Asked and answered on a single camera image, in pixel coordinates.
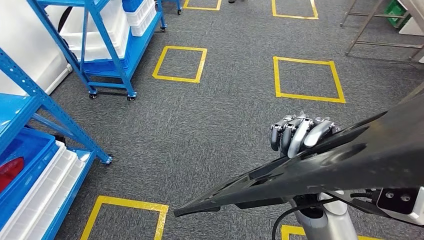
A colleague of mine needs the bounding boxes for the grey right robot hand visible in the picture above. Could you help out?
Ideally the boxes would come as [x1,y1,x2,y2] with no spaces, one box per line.
[269,111,342,159]

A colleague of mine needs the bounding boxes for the black plastic plate part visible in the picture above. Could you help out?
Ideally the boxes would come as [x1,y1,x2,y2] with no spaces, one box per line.
[173,89,424,219]

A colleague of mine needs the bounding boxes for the blue wheeled shelf rack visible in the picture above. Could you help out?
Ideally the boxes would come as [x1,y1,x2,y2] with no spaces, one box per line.
[26,0,168,102]

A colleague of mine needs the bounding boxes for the blue metal shelf rack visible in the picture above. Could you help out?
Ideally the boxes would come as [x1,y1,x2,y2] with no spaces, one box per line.
[0,47,114,240]

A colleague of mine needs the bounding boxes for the red part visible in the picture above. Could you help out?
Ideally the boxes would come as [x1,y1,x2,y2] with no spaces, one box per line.
[0,156,25,193]

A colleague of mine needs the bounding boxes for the green plastic crate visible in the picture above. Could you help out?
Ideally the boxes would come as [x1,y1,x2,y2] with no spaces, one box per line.
[384,0,412,29]

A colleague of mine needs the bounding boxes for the white board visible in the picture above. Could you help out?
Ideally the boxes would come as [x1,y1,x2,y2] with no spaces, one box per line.
[397,0,424,37]

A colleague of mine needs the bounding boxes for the blue rack leg with caster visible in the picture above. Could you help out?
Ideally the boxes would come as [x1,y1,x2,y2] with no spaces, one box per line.
[161,0,183,16]

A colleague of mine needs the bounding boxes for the stacked white plastic bins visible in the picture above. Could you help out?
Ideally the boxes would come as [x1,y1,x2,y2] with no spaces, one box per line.
[125,0,157,37]

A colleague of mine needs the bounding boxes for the flat blue plastic bin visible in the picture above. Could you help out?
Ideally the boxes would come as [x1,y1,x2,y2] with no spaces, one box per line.
[81,57,130,76]

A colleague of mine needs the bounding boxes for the small blue plastic bin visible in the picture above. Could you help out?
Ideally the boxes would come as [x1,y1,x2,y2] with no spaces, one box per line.
[122,0,143,12]

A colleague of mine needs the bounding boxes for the large white plastic bin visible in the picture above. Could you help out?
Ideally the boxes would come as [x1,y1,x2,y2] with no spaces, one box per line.
[59,0,131,62]

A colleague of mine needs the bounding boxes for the white car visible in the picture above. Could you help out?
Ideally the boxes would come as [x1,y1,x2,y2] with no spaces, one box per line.
[0,0,74,97]

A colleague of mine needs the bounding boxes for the black camera cable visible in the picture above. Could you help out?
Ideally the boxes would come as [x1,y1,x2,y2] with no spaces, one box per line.
[271,192,379,240]

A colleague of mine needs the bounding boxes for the steel table frame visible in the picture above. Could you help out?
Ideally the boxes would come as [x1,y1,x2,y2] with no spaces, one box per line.
[340,0,424,64]

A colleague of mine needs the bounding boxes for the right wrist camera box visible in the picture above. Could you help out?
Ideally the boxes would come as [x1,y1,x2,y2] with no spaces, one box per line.
[351,187,424,227]

